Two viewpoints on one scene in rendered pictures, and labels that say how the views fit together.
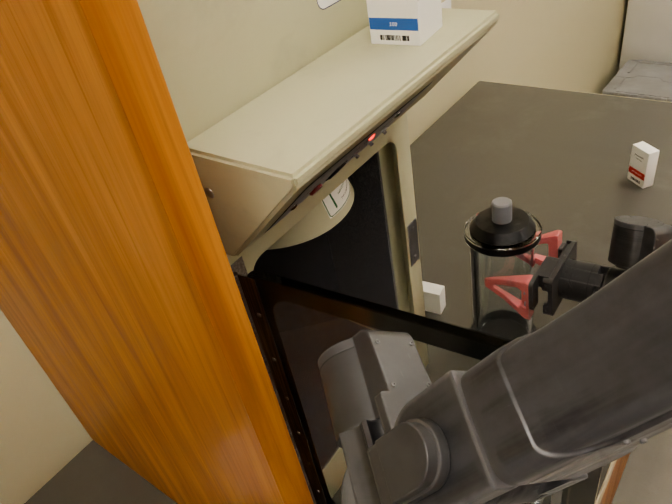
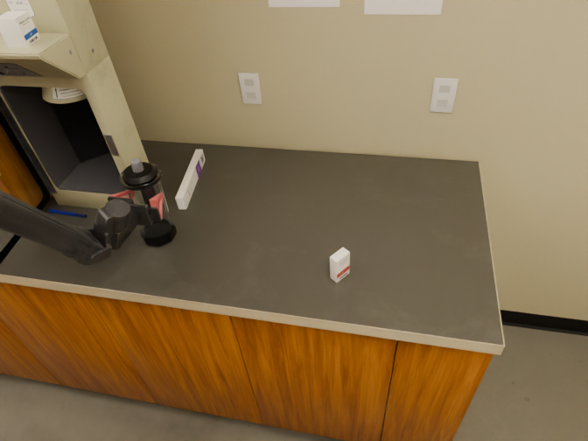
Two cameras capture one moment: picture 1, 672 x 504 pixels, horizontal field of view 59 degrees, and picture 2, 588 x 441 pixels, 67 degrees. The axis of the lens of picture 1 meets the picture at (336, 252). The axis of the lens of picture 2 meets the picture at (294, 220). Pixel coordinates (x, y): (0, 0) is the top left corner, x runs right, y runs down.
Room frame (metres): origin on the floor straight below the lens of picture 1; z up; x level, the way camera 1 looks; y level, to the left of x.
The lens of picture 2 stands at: (0.58, -1.28, 1.86)
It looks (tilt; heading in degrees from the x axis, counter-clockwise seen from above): 44 degrees down; 63
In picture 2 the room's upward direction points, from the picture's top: 6 degrees counter-clockwise
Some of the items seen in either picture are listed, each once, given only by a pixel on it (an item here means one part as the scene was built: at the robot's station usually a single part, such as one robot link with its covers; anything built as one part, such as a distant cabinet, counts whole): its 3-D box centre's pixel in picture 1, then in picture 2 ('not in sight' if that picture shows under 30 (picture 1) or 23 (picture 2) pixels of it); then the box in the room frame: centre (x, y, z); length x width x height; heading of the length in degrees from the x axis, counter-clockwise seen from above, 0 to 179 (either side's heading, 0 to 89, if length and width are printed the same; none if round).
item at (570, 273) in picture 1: (578, 281); (127, 219); (0.59, -0.32, 1.11); 0.10 x 0.07 x 0.07; 138
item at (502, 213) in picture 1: (501, 220); (138, 171); (0.66, -0.24, 1.18); 0.09 x 0.09 x 0.07
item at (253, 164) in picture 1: (365, 123); (5, 63); (0.49, -0.05, 1.46); 0.32 x 0.12 x 0.10; 137
